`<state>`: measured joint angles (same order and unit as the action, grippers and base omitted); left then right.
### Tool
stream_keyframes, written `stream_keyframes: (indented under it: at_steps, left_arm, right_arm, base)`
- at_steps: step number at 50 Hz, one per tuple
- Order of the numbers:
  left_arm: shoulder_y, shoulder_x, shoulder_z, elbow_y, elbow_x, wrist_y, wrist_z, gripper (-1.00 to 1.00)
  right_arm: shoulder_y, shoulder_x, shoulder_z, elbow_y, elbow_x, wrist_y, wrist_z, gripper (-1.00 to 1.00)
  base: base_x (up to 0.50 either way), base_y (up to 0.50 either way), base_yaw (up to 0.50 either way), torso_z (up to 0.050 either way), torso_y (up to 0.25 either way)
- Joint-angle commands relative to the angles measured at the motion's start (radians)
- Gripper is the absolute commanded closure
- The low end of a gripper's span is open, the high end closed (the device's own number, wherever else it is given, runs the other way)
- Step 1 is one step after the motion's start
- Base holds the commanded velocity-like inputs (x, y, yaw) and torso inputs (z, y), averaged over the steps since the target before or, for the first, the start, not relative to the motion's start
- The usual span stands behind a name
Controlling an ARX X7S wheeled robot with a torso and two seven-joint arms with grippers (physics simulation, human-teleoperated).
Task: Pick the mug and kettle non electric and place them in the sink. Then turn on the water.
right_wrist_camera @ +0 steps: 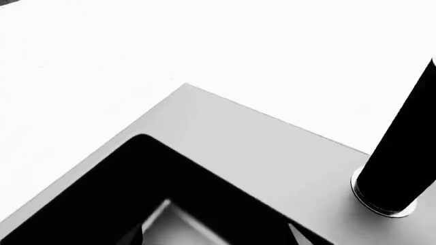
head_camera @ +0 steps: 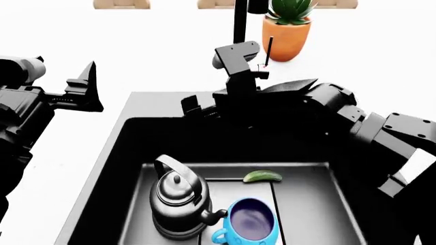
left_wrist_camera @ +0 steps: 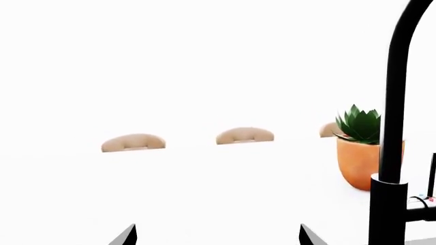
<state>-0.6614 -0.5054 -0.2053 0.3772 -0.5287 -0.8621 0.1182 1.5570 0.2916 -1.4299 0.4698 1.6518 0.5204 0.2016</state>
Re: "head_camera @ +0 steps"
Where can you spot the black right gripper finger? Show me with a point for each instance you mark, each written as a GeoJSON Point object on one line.
{"type": "Point", "coordinates": [197, 106]}
{"type": "Point", "coordinates": [293, 86]}

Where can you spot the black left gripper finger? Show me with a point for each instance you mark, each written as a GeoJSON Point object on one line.
{"type": "Point", "coordinates": [90, 97]}

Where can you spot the dark metal kettle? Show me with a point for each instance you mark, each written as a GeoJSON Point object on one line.
{"type": "Point", "coordinates": [178, 201]}

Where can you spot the blue ceramic mug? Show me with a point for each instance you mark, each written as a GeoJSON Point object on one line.
{"type": "Point", "coordinates": [252, 219]}

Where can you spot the black kitchen sink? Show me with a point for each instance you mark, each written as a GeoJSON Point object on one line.
{"type": "Point", "coordinates": [109, 158]}

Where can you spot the thin black rod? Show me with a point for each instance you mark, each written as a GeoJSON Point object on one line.
{"type": "Point", "coordinates": [269, 51]}

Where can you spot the orange plant pot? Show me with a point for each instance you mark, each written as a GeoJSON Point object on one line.
{"type": "Point", "coordinates": [285, 42]}

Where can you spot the green cucumber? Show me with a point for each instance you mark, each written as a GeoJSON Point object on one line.
{"type": "Point", "coordinates": [262, 176]}

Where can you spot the green succulent plant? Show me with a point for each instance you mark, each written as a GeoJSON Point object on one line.
{"type": "Point", "coordinates": [291, 10]}

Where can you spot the black kitchen faucet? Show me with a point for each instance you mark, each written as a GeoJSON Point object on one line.
{"type": "Point", "coordinates": [240, 20]}

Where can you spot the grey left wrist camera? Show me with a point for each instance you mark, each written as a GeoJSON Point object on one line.
{"type": "Point", "coordinates": [24, 69]}

